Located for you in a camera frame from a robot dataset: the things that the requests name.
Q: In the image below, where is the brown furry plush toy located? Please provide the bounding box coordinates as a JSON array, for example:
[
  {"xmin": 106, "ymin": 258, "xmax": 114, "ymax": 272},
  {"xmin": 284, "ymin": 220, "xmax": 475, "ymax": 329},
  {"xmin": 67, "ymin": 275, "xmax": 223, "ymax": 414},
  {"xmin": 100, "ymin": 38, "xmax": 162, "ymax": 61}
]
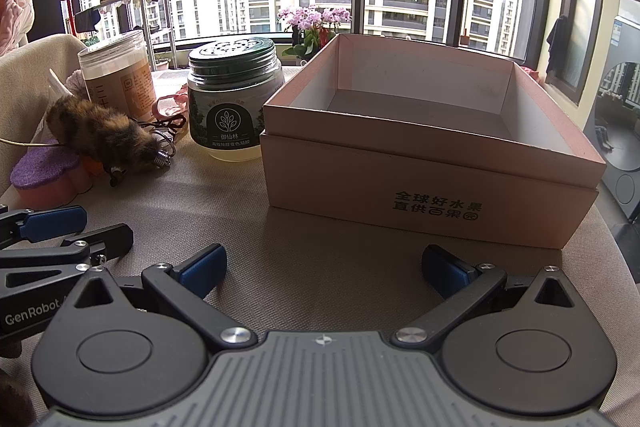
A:
[{"xmin": 44, "ymin": 95, "xmax": 162, "ymax": 186}]

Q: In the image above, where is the metal shelf rack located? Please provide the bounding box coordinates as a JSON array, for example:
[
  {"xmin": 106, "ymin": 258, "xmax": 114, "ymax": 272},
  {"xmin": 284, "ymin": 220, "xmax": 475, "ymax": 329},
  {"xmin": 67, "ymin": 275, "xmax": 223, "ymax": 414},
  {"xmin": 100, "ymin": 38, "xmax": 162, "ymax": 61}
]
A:
[{"xmin": 68, "ymin": 0, "xmax": 178, "ymax": 70}]

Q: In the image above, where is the pink cardboard box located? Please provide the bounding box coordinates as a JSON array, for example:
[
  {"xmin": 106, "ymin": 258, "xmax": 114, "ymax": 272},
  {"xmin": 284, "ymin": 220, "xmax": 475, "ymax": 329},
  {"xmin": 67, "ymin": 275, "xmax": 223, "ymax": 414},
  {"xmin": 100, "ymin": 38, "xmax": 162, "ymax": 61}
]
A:
[{"xmin": 260, "ymin": 35, "xmax": 605, "ymax": 249}]

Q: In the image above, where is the dark framed mirror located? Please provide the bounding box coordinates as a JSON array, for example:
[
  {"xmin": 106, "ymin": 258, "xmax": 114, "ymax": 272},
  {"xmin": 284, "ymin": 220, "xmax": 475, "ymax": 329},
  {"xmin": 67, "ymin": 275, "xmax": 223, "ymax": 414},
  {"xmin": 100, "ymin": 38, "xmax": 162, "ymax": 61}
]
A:
[{"xmin": 546, "ymin": 0, "xmax": 603, "ymax": 104}]

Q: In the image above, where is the pink hanging garment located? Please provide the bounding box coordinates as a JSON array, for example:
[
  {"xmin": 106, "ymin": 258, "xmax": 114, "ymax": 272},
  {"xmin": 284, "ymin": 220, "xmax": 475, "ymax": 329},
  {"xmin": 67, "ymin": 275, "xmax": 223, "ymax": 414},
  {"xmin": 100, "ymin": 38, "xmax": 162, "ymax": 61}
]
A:
[{"xmin": 0, "ymin": 0, "xmax": 35, "ymax": 56}]

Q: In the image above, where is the potted pink orchid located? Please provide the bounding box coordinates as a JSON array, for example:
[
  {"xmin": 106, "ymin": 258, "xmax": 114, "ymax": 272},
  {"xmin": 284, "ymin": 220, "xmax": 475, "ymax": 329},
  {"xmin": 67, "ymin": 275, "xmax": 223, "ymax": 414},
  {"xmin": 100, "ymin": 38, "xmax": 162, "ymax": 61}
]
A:
[{"xmin": 278, "ymin": 6, "xmax": 352, "ymax": 61}]

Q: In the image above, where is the brown cord star ornament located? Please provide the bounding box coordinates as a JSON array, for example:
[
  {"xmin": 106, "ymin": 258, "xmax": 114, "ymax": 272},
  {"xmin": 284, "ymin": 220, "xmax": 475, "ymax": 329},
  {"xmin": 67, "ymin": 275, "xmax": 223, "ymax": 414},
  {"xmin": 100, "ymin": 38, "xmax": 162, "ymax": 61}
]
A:
[{"xmin": 139, "ymin": 114, "xmax": 188, "ymax": 168}]

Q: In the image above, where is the purple sponge pad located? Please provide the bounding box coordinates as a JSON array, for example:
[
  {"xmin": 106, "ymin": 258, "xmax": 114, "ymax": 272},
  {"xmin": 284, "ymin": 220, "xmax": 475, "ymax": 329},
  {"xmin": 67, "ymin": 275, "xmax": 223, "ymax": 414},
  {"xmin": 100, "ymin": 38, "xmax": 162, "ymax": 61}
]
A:
[{"xmin": 10, "ymin": 146, "xmax": 104, "ymax": 210}]

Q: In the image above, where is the clear lid powder jar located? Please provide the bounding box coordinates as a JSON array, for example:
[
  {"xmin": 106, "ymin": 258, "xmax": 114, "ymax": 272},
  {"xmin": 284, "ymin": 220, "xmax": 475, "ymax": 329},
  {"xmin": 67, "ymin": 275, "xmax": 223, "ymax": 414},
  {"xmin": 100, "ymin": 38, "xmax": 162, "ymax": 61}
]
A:
[{"xmin": 78, "ymin": 29, "xmax": 156, "ymax": 121}]

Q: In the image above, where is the grey washing machine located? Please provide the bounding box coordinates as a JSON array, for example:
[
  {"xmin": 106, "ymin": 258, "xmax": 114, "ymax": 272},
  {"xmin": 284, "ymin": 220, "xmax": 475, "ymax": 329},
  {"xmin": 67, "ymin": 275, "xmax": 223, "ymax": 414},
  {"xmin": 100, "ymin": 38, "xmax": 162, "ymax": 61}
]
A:
[{"xmin": 585, "ymin": 0, "xmax": 640, "ymax": 221}]

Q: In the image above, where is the green lid glass jar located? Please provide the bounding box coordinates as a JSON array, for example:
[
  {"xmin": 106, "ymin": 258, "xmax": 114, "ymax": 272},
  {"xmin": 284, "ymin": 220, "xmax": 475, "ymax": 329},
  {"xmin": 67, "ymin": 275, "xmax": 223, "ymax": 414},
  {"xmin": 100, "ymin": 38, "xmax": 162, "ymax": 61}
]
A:
[{"xmin": 188, "ymin": 36, "xmax": 284, "ymax": 162}]

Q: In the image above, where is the beige sofa blanket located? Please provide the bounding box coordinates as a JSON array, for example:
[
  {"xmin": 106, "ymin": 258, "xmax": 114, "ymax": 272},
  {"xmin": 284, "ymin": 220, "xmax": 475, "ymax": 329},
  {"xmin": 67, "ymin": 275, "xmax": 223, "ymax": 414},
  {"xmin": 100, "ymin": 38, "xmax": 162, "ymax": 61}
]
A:
[{"xmin": 1, "ymin": 34, "xmax": 85, "ymax": 204}]

